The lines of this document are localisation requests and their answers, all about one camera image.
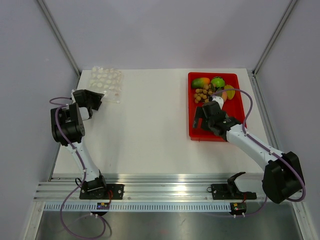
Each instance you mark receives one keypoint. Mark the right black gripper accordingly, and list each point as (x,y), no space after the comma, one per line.
(199,113)

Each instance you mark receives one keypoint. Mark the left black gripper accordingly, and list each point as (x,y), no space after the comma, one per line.
(96,97)

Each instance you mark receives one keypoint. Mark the clear zip top bag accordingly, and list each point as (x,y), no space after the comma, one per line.
(106,81)

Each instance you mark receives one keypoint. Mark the orange peach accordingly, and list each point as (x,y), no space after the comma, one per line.
(224,96)

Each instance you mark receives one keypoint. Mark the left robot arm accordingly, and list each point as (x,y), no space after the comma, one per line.
(68,129)

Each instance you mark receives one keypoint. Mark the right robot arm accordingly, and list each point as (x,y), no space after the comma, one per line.
(282,174)

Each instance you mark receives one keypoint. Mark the brown longan bunch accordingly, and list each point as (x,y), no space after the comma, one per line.
(204,94)

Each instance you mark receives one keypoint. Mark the green orange mango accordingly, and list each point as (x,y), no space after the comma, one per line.
(199,83)

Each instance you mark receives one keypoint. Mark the yellow star fruit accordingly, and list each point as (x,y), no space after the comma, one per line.
(229,89)

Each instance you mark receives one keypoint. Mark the green round fruit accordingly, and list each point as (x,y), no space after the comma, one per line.
(217,82)

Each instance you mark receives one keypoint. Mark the right controller board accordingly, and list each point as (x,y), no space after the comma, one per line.
(238,208)

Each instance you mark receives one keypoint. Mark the controller board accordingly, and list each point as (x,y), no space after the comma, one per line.
(103,206)
(238,208)

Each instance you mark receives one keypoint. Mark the left controller board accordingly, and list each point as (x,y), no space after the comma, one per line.
(103,206)

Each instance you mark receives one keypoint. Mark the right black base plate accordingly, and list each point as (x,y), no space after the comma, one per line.
(225,191)

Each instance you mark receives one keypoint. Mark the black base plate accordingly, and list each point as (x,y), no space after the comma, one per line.
(225,191)
(110,191)

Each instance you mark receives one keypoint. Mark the left frame post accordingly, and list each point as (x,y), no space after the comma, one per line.
(58,35)

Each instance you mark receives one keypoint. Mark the frame post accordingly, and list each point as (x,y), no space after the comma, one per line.
(58,35)
(275,35)

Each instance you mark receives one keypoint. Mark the white slotted cable duct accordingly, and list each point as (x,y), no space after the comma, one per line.
(193,207)

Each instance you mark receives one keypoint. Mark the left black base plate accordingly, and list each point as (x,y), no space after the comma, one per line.
(110,191)

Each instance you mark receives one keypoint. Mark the aluminium rail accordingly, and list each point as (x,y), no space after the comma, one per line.
(145,188)

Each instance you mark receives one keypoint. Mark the right frame post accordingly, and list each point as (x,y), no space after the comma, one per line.
(275,35)

